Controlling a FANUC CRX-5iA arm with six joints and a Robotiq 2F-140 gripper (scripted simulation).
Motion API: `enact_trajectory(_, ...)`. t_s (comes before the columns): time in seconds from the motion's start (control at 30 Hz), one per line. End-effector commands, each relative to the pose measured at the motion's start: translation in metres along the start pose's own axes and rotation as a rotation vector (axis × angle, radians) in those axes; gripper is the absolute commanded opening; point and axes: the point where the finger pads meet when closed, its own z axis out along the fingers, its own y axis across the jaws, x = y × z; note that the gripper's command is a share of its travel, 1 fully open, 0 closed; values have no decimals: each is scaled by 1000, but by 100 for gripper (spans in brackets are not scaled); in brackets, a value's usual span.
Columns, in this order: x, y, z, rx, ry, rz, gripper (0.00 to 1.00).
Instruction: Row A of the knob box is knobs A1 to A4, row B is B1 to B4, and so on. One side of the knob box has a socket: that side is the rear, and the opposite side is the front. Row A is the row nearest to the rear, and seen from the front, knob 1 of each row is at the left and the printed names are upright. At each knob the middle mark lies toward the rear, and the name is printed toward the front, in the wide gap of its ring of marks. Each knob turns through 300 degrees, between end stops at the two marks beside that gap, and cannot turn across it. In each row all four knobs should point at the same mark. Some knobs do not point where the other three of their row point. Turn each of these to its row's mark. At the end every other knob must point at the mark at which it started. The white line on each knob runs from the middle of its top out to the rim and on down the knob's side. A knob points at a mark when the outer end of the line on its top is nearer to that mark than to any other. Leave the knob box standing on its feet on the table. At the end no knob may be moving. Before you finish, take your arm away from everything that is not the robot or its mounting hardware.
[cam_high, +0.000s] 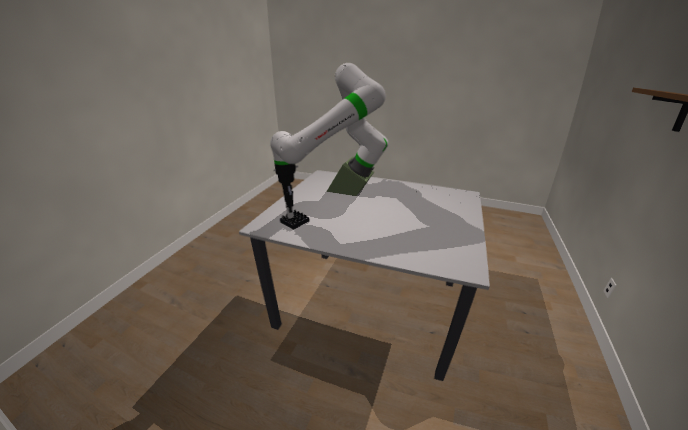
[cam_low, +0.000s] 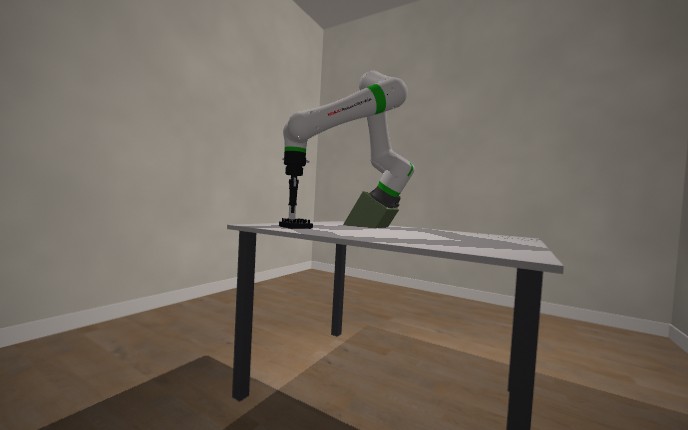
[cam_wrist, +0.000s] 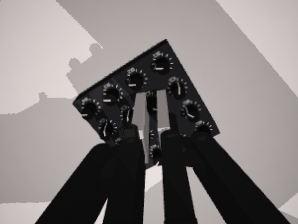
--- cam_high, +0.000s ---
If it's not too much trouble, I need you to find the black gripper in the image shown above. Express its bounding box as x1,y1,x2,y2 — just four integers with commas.
278,174,294,219

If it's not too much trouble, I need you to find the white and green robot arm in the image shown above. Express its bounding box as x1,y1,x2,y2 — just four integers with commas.
270,63,389,177

